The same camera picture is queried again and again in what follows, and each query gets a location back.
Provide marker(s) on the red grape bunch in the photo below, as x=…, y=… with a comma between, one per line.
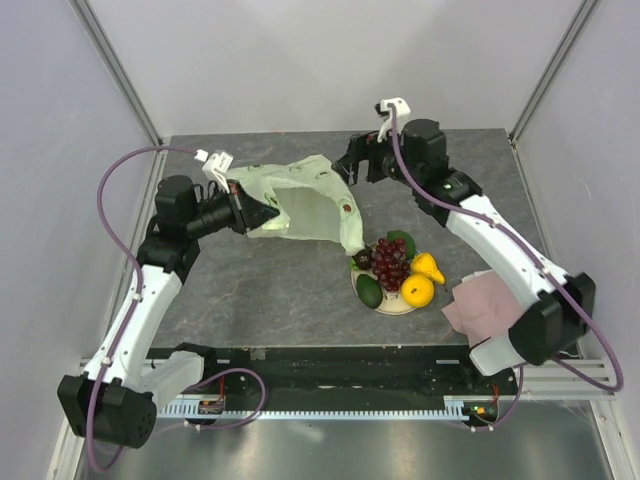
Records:
x=390, y=265

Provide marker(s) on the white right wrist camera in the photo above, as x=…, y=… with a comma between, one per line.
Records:
x=395, y=113

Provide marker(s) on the orange fruit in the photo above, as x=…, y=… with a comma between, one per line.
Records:
x=417, y=291

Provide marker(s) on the aluminium frame post left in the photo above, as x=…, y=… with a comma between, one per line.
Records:
x=96, y=32

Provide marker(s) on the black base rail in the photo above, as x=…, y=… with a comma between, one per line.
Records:
x=433, y=371

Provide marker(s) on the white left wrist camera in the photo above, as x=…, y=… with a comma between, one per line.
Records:
x=215, y=166

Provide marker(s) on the aluminium frame post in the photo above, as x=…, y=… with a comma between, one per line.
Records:
x=96, y=32
x=553, y=67

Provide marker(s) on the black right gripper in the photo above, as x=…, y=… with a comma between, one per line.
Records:
x=362, y=147

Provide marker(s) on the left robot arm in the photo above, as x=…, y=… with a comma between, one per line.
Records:
x=114, y=400

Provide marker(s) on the cream ceramic plate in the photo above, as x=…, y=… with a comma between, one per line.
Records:
x=392, y=304

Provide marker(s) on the aluminium frame post right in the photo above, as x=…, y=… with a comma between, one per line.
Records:
x=553, y=67

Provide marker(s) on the yellow pear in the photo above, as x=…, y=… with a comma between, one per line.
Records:
x=425, y=264

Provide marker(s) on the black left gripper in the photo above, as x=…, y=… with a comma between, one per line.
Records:
x=253, y=213

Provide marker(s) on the green avocado print plastic bag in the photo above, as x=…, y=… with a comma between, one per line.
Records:
x=314, y=202

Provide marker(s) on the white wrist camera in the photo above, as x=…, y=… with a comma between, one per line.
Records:
x=215, y=166
x=395, y=113

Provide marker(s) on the pink cloth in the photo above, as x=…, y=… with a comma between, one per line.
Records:
x=483, y=307

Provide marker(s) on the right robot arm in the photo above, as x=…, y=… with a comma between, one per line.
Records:
x=556, y=304

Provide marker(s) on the green avocado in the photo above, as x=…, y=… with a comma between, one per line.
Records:
x=368, y=291

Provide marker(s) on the white slotted cable duct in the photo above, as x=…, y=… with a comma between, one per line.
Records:
x=187, y=408

